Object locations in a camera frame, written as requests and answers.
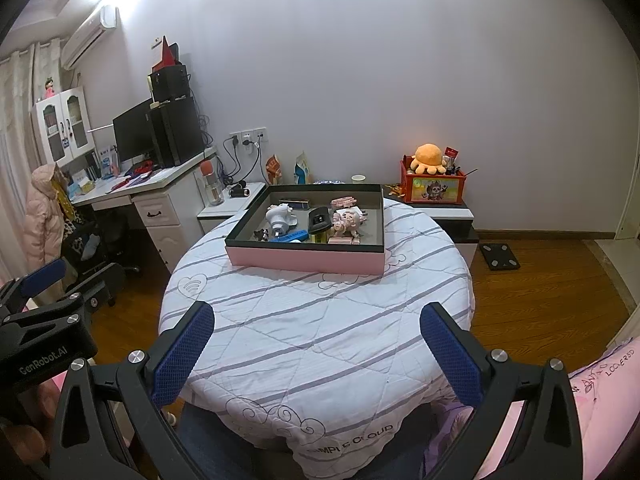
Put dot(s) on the blue patterned plate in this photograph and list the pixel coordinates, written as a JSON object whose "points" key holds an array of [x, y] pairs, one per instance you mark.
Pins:
{"points": [[328, 182]]}

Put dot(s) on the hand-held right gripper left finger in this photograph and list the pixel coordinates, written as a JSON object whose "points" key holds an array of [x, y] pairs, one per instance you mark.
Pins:
{"points": [[182, 355]]}

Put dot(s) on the red toy box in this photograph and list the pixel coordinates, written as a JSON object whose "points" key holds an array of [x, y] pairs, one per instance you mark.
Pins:
{"points": [[432, 190]]}

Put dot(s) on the dark blue rectangular case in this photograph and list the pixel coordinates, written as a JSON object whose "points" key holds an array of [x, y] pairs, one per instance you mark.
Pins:
{"points": [[295, 205]]}

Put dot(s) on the white desk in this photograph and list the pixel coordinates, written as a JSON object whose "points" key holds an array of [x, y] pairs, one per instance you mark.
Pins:
{"points": [[165, 210]]}

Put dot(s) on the small doll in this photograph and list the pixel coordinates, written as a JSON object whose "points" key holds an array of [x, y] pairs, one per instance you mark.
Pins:
{"points": [[49, 88]]}

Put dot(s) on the black oval case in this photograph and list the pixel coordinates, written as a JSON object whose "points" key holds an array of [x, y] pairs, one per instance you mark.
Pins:
{"points": [[318, 220]]}

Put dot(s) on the pink printed bedding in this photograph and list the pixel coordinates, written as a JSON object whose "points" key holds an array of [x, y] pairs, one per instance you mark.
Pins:
{"points": [[600, 410]]}

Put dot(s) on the person's left hand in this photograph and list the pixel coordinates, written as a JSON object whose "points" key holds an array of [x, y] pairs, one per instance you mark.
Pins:
{"points": [[20, 452]]}

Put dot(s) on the yellow patterned scarf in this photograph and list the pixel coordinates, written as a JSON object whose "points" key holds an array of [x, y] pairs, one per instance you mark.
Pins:
{"points": [[64, 195]]}

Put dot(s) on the white paper cup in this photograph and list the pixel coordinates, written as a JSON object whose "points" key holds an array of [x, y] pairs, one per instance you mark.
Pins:
{"points": [[358, 179]]}

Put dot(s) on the pink padded jacket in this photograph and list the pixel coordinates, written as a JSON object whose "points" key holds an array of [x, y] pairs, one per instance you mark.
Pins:
{"points": [[42, 220]]}

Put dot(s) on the white bedside cabinet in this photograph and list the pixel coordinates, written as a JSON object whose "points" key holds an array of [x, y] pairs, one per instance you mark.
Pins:
{"points": [[220, 212]]}

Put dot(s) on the black bathroom scale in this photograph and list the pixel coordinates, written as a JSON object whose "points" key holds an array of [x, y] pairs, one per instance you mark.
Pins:
{"points": [[499, 256]]}

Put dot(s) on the blue white bag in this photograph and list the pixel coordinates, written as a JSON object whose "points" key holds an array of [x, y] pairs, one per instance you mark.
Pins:
{"points": [[303, 169]]}

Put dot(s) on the white wall outlet strip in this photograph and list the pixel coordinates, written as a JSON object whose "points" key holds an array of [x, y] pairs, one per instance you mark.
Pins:
{"points": [[248, 137]]}

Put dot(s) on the orange octopus plush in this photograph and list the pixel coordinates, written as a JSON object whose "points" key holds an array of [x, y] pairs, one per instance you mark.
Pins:
{"points": [[429, 159]]}

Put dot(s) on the small orange toy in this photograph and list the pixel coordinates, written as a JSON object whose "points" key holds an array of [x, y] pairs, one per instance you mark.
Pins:
{"points": [[395, 190]]}

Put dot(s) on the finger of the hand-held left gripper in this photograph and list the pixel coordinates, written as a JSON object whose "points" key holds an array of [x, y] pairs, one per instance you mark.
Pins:
{"points": [[102, 285], [45, 275]]}

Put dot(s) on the orange snack bag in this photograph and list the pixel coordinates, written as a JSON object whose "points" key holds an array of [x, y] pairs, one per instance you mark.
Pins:
{"points": [[273, 170]]}

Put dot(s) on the blue white box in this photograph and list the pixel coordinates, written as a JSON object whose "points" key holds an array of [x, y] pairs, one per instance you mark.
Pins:
{"points": [[110, 162]]}

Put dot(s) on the black computer monitor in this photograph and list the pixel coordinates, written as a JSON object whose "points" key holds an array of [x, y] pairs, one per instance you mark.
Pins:
{"points": [[132, 132]]}

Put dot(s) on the white air conditioner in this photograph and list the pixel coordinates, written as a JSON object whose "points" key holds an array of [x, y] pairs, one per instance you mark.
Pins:
{"points": [[87, 37]]}

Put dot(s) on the black computer tower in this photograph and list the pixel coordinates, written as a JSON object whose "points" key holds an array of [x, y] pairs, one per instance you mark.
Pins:
{"points": [[177, 132]]}

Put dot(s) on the white glass-door cabinet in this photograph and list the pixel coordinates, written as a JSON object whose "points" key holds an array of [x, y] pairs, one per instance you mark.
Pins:
{"points": [[62, 127]]}

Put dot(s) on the black office chair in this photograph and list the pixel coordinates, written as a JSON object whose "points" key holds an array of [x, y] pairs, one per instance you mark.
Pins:
{"points": [[100, 250]]}

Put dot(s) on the red desk item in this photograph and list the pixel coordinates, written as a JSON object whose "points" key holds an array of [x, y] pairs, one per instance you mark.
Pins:
{"points": [[139, 168]]}

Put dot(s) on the pink pig toy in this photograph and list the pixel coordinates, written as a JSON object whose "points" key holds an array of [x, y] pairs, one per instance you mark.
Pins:
{"points": [[347, 222]]}

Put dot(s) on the white slipper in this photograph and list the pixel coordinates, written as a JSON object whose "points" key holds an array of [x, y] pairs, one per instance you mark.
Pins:
{"points": [[170, 419]]}

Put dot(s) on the small black device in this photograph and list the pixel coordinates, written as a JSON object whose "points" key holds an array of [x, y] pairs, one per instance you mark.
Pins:
{"points": [[239, 191]]}

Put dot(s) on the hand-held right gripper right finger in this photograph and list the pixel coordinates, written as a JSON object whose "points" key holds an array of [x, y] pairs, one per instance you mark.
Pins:
{"points": [[450, 355]]}

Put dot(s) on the red paper items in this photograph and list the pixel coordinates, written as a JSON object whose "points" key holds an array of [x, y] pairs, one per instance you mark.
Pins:
{"points": [[165, 55]]}

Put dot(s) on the pink box with black rim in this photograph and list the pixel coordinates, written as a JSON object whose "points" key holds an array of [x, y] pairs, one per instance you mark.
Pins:
{"points": [[300, 257]]}

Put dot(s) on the clear bottle with orange lid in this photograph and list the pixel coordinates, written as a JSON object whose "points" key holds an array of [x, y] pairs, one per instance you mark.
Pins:
{"points": [[212, 187]]}

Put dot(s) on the pale curtain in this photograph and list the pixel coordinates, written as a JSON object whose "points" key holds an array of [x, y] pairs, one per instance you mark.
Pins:
{"points": [[20, 160]]}

